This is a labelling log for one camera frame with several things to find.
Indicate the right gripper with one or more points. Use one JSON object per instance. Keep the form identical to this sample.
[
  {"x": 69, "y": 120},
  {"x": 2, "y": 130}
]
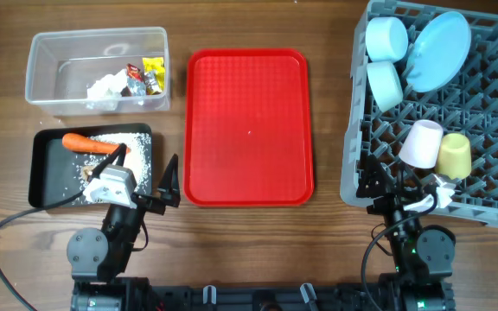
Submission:
[{"x": 392, "y": 202}]

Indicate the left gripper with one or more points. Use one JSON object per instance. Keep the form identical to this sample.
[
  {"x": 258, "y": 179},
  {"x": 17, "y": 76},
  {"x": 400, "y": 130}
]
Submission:
[{"x": 166, "y": 189}]

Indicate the pink plastic cup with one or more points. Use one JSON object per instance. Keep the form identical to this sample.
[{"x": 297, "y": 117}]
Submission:
[{"x": 421, "y": 146}]

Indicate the yellow plastic cup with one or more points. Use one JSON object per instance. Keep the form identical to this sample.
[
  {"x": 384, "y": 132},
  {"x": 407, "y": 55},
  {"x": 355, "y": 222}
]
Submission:
[{"x": 454, "y": 157}]

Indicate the green bowl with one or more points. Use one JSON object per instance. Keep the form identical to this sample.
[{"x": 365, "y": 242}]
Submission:
[{"x": 384, "y": 84}]

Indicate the orange carrot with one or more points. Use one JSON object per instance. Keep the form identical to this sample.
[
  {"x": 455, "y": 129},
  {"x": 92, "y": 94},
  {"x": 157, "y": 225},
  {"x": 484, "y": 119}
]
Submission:
[{"x": 81, "y": 144}]

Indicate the red silver candy wrapper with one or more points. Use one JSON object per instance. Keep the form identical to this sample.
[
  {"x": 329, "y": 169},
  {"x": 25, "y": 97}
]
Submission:
[{"x": 135, "y": 86}]

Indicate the white tissue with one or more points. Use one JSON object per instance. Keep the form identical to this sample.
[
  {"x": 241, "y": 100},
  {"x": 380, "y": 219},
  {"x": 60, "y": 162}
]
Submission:
[{"x": 104, "y": 94}]

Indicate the yellow snack wrapper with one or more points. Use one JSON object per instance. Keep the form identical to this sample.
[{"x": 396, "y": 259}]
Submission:
[{"x": 154, "y": 75}]

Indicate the light blue bowl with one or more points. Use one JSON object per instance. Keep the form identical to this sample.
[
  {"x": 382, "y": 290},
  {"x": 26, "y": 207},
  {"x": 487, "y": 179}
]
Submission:
[{"x": 386, "y": 39}]

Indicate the light blue plate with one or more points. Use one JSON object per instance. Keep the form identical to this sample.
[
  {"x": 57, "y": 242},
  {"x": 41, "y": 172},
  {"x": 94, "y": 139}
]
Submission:
[{"x": 439, "y": 52}]

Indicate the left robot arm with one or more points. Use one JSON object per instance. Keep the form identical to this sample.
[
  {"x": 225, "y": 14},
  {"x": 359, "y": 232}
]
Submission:
[{"x": 99, "y": 258}]

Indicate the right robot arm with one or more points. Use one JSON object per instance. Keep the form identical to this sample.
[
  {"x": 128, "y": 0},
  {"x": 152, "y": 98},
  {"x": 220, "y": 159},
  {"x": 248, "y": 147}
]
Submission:
[{"x": 423, "y": 256}]

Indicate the black food waste tray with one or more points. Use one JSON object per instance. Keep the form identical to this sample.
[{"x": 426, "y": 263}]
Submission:
[{"x": 52, "y": 172}]

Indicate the grey dishwasher rack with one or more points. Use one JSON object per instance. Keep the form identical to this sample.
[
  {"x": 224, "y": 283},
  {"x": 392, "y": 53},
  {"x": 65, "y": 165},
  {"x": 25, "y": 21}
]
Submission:
[{"x": 468, "y": 104}]

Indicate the clear plastic waste bin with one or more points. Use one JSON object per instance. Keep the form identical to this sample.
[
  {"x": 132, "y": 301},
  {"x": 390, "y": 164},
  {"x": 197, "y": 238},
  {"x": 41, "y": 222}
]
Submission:
[{"x": 63, "y": 65}]

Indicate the pile of rice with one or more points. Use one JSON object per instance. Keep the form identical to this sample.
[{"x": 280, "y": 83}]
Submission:
[{"x": 137, "y": 157}]

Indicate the brown food scrap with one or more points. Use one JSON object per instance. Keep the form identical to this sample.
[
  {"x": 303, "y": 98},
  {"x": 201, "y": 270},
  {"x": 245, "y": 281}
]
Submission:
[{"x": 86, "y": 172}]

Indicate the red plastic tray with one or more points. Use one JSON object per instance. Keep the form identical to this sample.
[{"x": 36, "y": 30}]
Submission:
[{"x": 248, "y": 128}]

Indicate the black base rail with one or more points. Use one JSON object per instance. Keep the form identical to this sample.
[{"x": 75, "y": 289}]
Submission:
[{"x": 137, "y": 294}]

